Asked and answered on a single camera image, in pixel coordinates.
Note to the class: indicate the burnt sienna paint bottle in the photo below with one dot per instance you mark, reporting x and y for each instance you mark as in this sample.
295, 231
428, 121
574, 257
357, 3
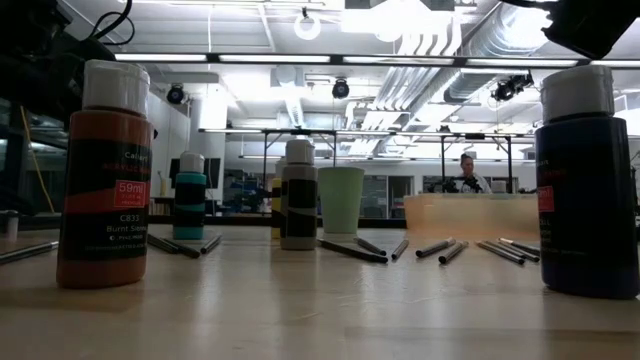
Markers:
105, 200

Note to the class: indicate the small teal paint bottle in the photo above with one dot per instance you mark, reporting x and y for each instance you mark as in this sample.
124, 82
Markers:
190, 210

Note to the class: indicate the yellow paint bottle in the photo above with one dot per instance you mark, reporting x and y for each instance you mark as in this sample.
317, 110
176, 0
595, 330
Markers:
276, 200

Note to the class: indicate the grey paint bottle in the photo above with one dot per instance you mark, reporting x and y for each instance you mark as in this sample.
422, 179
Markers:
299, 210

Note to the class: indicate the red-brown paint bottle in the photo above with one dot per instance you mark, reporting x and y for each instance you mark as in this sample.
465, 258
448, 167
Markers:
498, 187

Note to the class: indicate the dark blue paint bottle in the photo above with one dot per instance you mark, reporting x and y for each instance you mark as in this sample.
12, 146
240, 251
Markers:
585, 210

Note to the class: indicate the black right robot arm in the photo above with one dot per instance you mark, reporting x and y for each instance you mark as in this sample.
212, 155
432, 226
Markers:
595, 25

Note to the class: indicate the black overhead light bar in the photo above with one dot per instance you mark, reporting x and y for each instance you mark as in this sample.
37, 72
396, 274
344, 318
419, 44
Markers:
160, 57

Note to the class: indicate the black ceiling spotlight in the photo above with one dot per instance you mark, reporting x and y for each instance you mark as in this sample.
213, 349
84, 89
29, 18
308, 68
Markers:
340, 88
175, 94
505, 90

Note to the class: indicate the small white cylinder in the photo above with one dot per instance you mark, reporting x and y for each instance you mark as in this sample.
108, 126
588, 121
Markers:
12, 227

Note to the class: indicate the brown wooden box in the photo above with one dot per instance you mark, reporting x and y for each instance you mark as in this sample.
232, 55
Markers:
162, 207

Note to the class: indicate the shelf with blue bins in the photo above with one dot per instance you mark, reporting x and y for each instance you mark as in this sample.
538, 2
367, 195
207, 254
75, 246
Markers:
245, 192

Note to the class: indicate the light green plastic cup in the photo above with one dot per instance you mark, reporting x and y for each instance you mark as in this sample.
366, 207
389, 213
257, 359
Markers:
341, 200

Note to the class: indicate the person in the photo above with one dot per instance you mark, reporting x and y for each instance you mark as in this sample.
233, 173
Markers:
467, 165

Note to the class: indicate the orange translucent plastic bin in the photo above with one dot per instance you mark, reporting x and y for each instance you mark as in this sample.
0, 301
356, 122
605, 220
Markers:
467, 215

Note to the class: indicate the black table frame rail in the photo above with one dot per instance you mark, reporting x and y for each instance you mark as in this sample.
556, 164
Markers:
240, 220

